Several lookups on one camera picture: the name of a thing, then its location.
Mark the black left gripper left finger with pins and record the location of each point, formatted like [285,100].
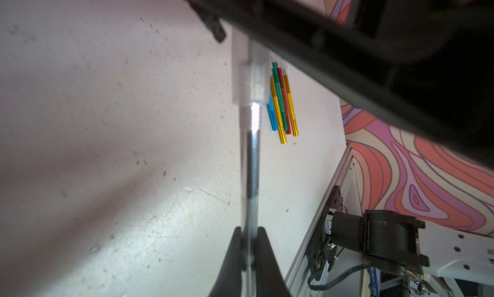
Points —
[229,280]

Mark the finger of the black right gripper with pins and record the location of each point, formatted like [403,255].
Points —
[340,59]

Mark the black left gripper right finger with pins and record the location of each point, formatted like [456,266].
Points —
[269,281]

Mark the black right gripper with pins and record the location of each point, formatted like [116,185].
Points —
[440,82]

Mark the silver carving knife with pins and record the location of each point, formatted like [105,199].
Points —
[250,118]

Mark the green carving knife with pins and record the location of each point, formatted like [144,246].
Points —
[275,73]

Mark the dark red carving knife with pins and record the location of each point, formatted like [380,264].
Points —
[285,98]

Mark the blue carving knife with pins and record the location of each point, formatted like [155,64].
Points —
[272,116]

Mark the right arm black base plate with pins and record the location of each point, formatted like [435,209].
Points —
[320,253]

